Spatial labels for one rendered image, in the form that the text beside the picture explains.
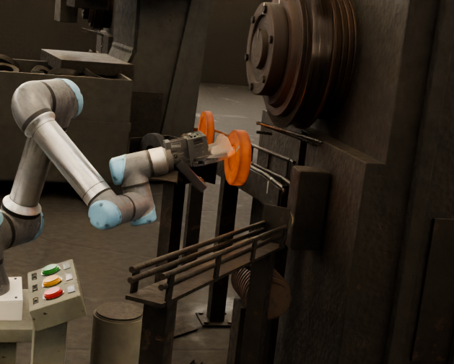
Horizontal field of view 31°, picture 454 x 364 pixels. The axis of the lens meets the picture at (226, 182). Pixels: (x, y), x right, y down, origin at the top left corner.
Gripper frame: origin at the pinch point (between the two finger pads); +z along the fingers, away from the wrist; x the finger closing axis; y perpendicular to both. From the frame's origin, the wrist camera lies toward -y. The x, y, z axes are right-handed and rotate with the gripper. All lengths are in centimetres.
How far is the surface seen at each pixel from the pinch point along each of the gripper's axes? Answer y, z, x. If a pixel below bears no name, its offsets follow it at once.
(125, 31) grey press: 2, 14, 335
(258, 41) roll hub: 24.7, 17.8, 26.2
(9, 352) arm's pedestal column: -45, -74, 7
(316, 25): 28.8, 30.0, 6.4
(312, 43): 24.4, 27.3, 3.7
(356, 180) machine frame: -10.3, 27.2, -17.9
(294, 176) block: -11.8, 15.9, 1.6
